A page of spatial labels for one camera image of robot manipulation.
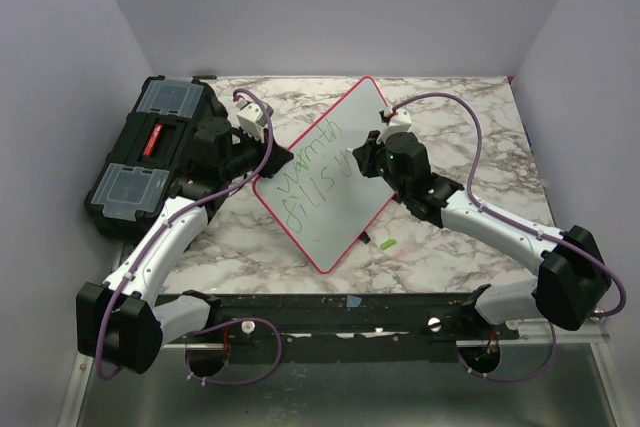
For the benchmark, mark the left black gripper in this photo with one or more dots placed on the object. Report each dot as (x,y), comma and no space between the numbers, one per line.
(278,157)

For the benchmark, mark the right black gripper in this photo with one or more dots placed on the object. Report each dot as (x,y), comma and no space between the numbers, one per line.
(362,154)

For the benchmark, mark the pink-framed whiteboard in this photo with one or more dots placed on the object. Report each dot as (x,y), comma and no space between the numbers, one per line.
(320,199)

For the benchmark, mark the green marker cap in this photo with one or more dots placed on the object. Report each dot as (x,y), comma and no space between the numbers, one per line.
(387,244)

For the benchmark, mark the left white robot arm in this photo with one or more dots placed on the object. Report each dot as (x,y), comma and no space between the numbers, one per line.
(160,242)

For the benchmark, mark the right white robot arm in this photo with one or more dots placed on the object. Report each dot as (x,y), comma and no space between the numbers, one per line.
(567,282)

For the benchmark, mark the black whiteboard clip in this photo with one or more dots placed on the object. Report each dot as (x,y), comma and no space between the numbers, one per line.
(364,237)

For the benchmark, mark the black plastic toolbox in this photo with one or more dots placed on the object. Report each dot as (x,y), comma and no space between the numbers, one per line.
(150,153)

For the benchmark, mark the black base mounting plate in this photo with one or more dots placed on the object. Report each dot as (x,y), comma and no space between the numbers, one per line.
(342,328)

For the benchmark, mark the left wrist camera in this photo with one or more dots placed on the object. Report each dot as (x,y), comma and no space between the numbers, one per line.
(252,121)

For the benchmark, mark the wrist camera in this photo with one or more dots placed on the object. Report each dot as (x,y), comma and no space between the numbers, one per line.
(395,121)
(252,121)

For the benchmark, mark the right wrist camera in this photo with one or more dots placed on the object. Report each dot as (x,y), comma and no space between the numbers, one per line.
(395,121)

